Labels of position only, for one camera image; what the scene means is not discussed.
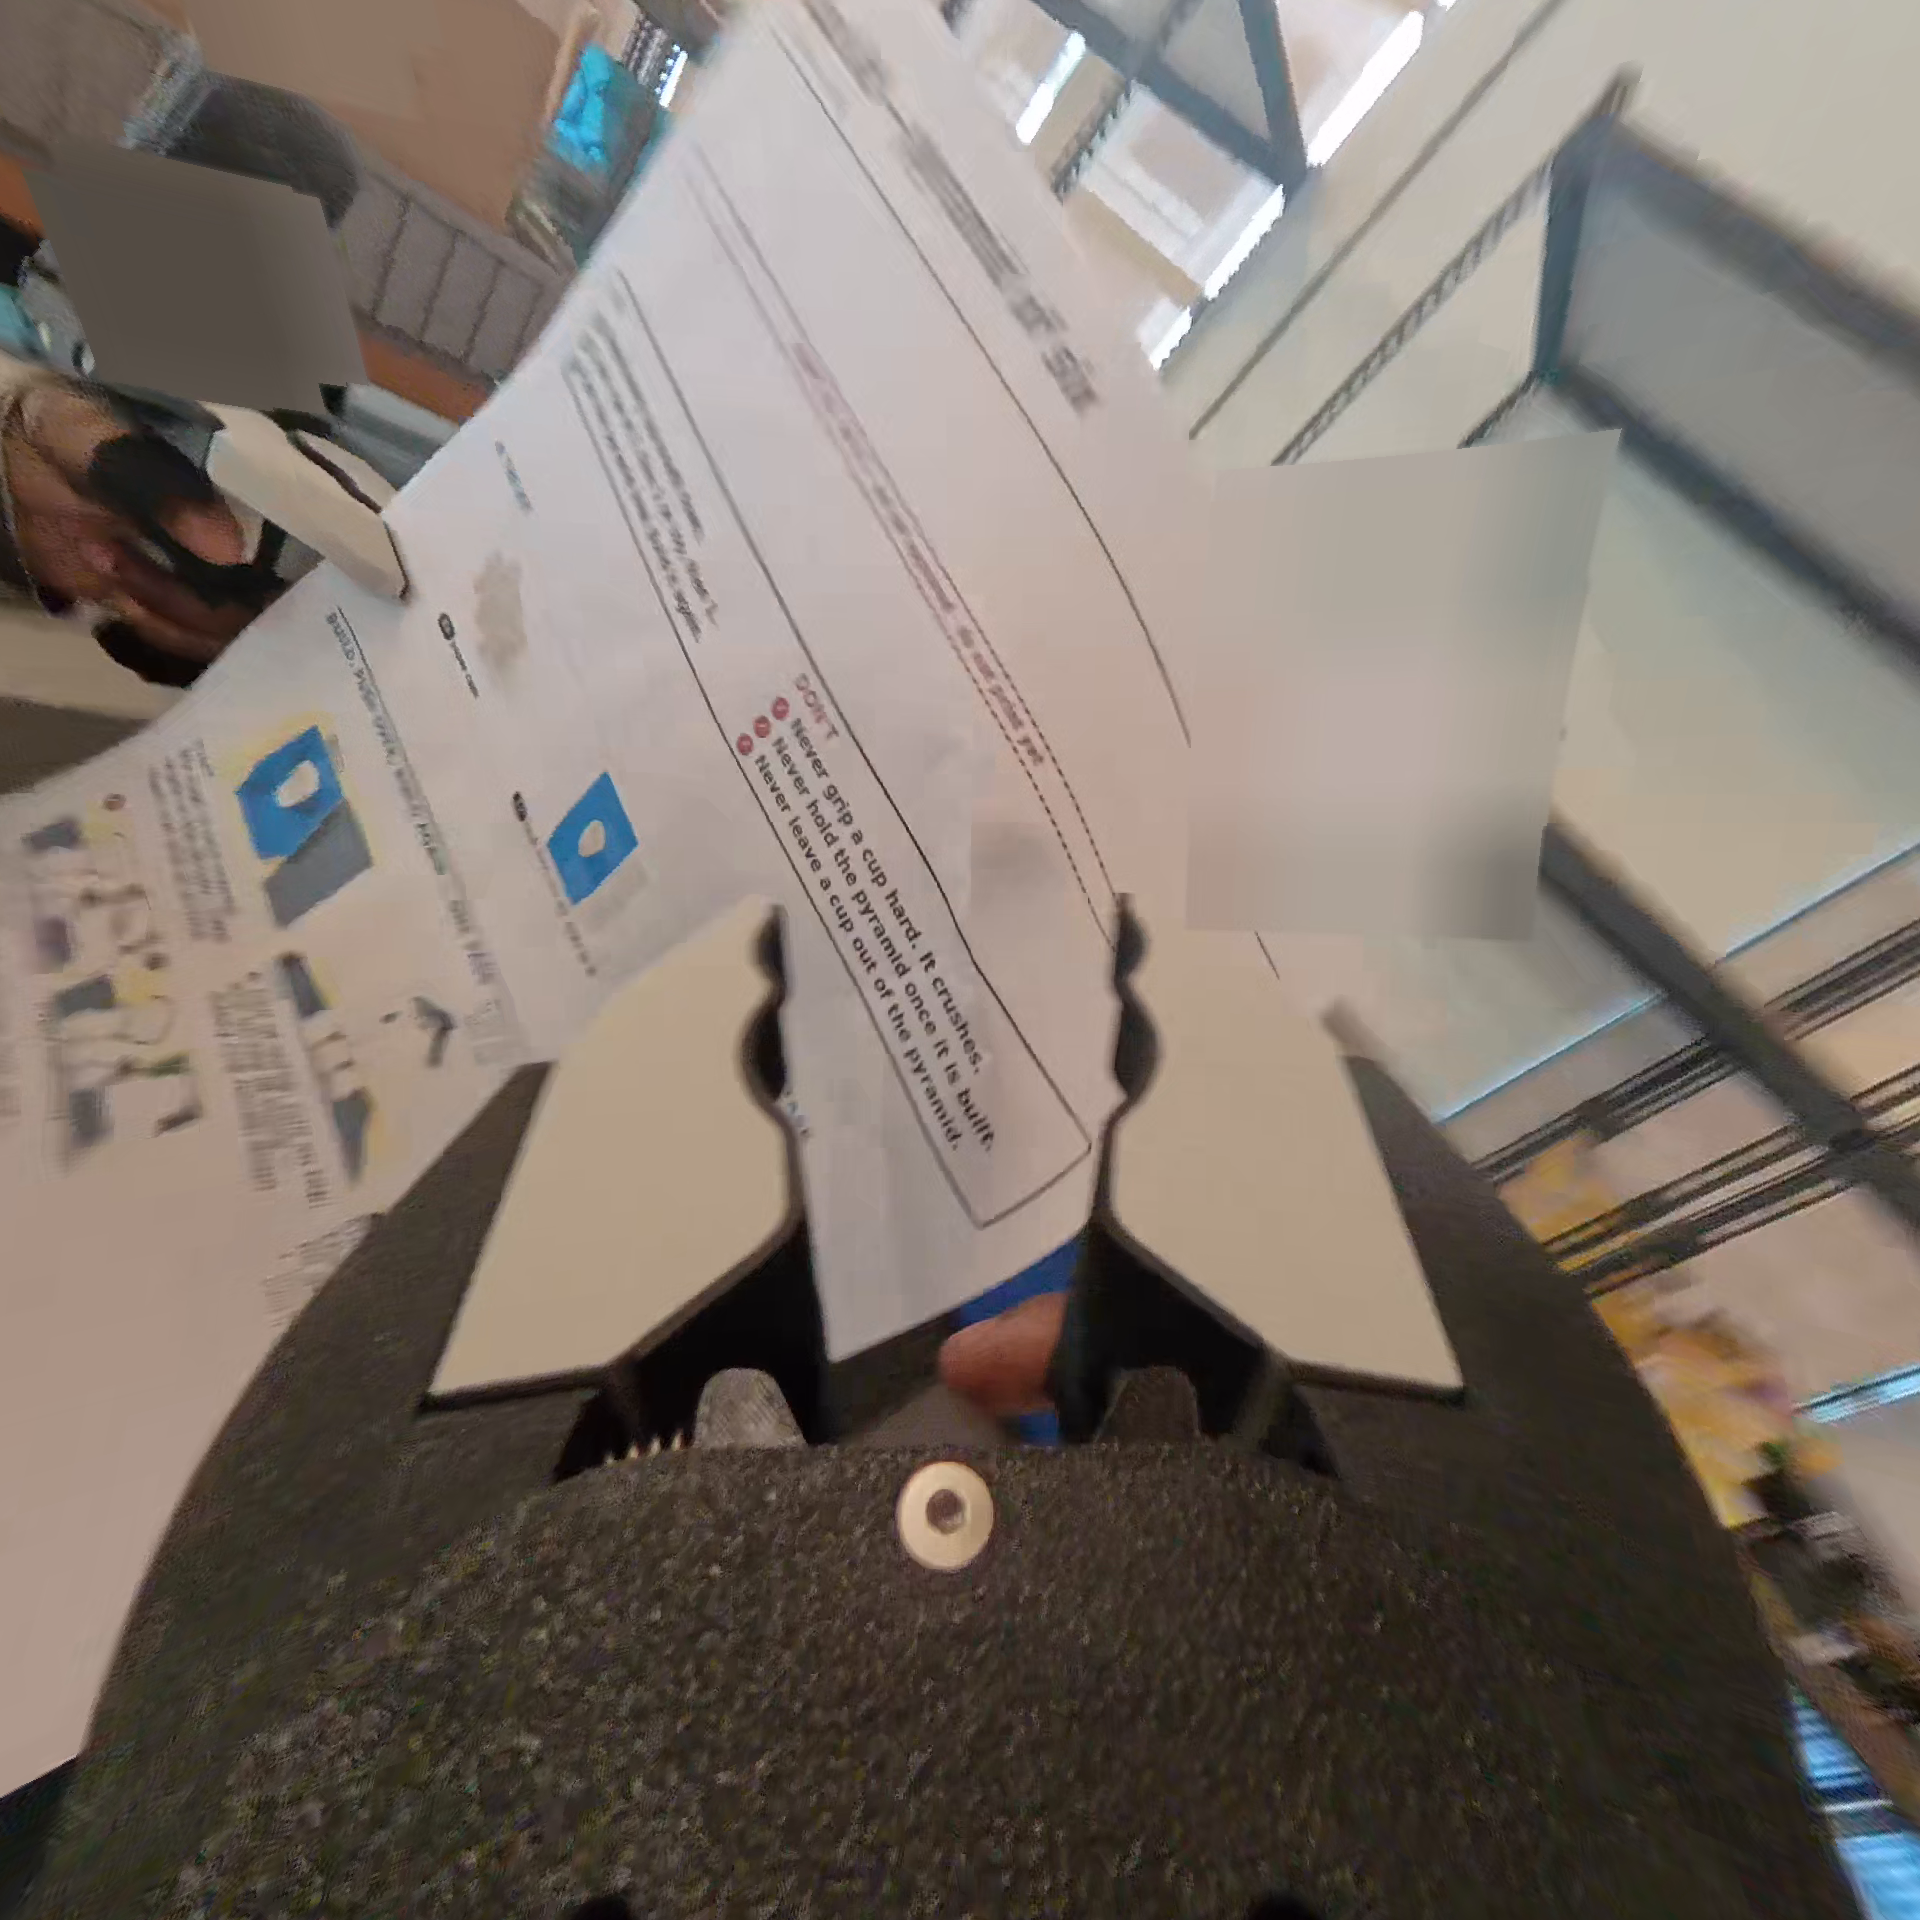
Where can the black metal shelving rack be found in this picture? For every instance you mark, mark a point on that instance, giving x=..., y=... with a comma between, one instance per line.
x=1694, y=253

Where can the yellow goods on shelf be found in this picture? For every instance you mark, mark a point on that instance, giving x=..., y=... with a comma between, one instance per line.
x=1679, y=1321

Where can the printed paper instruction sheet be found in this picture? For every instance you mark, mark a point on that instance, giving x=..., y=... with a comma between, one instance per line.
x=840, y=599

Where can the person's left hand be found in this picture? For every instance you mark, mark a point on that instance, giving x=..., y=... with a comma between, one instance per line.
x=70, y=525

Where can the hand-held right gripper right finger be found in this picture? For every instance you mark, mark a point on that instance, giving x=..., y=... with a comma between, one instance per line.
x=1275, y=1199

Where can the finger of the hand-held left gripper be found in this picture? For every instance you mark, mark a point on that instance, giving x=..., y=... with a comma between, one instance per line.
x=309, y=494

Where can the brown cardboard box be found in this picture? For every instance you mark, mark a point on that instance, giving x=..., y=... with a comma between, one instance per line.
x=408, y=69

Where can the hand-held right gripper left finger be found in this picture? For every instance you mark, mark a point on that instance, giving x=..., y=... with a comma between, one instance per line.
x=632, y=1170

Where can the dark grey chair back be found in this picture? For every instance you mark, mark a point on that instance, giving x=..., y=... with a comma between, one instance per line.
x=255, y=142

